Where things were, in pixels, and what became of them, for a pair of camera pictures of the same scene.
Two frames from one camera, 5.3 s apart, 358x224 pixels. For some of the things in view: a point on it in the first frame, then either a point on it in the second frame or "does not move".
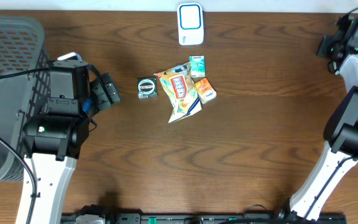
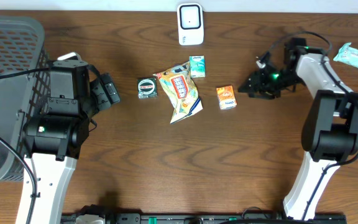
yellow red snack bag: (181, 89) does not move
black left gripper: (109, 90) does not move
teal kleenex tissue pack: (197, 67) does not move
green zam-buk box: (147, 88) does not move
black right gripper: (324, 46) → (257, 81)
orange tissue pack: (206, 91) → (226, 97)
